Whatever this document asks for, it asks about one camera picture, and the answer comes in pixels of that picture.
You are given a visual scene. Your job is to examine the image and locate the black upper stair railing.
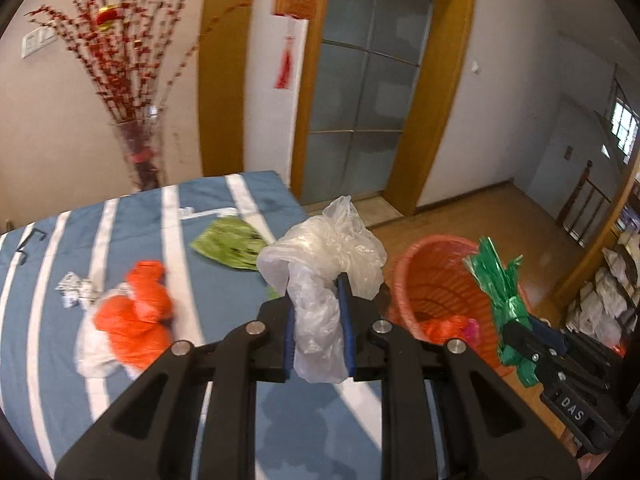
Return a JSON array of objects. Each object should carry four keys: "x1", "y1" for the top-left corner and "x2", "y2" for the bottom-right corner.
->
[{"x1": 607, "y1": 62, "x2": 626, "y2": 126}]

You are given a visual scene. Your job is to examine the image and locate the wooden frosted glass door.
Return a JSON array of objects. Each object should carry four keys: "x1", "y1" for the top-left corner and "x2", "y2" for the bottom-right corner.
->
[{"x1": 290, "y1": 0, "x2": 481, "y2": 218}]

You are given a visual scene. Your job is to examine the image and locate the red berry branches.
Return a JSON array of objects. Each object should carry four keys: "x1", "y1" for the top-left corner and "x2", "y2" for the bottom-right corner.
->
[{"x1": 25, "y1": 0, "x2": 281, "y2": 126}]

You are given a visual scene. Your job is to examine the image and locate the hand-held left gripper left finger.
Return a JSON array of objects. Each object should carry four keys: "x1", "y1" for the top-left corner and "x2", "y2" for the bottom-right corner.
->
[{"x1": 54, "y1": 285, "x2": 296, "y2": 480}]

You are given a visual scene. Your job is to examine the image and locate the wooden wall trim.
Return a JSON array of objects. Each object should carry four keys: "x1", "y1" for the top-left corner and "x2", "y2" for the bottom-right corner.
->
[{"x1": 199, "y1": 0, "x2": 258, "y2": 178}]

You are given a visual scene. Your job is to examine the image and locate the small orange plastic bag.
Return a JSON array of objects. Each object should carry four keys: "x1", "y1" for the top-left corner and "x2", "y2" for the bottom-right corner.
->
[{"x1": 417, "y1": 316, "x2": 468, "y2": 346}]

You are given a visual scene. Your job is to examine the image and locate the wooden partition frame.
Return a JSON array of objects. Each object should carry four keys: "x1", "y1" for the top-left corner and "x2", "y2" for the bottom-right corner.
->
[{"x1": 550, "y1": 170, "x2": 640, "y2": 311}]

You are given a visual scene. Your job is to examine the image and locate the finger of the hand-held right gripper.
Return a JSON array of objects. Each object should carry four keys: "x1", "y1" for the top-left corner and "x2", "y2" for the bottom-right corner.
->
[
  {"x1": 530, "y1": 316, "x2": 573, "y2": 356},
  {"x1": 501, "y1": 319, "x2": 553, "y2": 386}
]

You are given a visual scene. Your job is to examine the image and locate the large orange plastic bag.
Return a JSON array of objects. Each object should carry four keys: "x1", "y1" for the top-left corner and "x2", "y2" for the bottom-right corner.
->
[{"x1": 94, "y1": 295, "x2": 173, "y2": 368}]

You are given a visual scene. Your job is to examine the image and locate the white shopping bag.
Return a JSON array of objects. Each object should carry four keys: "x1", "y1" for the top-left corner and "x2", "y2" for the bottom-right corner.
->
[
  {"x1": 575, "y1": 282, "x2": 608, "y2": 331},
  {"x1": 602, "y1": 247, "x2": 631, "y2": 281},
  {"x1": 597, "y1": 310, "x2": 626, "y2": 351}
]

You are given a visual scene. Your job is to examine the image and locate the red plastic bag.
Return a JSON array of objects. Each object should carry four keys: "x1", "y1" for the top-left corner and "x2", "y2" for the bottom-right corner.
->
[{"x1": 125, "y1": 260, "x2": 175, "y2": 321}]

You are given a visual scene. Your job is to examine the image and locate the black metal shelf rack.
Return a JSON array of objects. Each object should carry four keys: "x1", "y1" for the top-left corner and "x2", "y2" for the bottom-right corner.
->
[{"x1": 570, "y1": 220, "x2": 640, "y2": 356}]

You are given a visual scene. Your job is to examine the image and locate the glass vase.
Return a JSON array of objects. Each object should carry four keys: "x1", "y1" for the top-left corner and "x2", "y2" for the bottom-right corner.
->
[{"x1": 111, "y1": 115, "x2": 166, "y2": 192}]

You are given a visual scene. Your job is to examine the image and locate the white wall socket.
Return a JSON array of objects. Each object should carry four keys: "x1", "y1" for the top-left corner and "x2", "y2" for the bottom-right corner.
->
[{"x1": 21, "y1": 27, "x2": 58, "y2": 58}]

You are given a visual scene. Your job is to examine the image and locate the light green plastic bag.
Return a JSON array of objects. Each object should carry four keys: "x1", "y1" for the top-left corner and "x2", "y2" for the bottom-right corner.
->
[{"x1": 190, "y1": 216, "x2": 281, "y2": 301}]

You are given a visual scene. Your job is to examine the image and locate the orange plastic waste basket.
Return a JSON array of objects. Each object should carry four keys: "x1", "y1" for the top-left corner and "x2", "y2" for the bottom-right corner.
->
[{"x1": 387, "y1": 234, "x2": 533, "y2": 378}]

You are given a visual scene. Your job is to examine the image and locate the wooden stair newel railing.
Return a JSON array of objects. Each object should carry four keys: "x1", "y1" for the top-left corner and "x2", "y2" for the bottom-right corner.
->
[{"x1": 556, "y1": 160, "x2": 611, "y2": 248}]

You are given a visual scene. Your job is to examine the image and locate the shiny green foil wrapper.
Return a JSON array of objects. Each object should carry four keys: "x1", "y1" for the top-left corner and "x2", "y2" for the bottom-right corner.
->
[{"x1": 462, "y1": 236, "x2": 538, "y2": 388}]

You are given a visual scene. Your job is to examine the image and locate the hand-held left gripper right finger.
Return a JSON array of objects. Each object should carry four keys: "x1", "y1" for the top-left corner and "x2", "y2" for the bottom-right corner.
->
[{"x1": 336, "y1": 272, "x2": 576, "y2": 480}]

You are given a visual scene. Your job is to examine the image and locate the small red lantern ornament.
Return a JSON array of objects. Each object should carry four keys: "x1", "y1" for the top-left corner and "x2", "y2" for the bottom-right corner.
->
[{"x1": 95, "y1": 4, "x2": 123, "y2": 31}]

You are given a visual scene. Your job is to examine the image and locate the translucent white plastic bag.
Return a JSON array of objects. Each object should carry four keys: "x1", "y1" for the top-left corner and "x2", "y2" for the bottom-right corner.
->
[{"x1": 256, "y1": 195, "x2": 388, "y2": 385}]

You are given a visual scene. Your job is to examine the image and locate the red hanging tassel ornament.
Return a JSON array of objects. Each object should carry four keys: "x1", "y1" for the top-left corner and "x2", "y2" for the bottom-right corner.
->
[{"x1": 270, "y1": 0, "x2": 318, "y2": 91}]

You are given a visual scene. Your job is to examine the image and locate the window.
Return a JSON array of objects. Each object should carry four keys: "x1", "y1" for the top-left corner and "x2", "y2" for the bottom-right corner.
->
[{"x1": 610, "y1": 97, "x2": 640, "y2": 153}]

